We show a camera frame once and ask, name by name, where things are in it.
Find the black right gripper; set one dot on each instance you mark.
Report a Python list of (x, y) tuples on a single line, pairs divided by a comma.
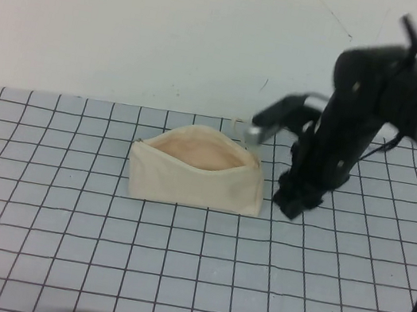
[(335, 146)]

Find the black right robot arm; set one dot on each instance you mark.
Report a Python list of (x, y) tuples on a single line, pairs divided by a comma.
[(411, 103)]

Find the cream fabric pencil case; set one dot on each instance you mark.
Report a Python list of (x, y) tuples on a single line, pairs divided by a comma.
[(191, 183)]

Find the blue-grey grid mat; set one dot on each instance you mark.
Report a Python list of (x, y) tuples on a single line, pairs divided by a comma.
[(134, 256)]

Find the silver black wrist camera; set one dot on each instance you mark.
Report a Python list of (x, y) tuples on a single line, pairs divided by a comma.
[(275, 121)]

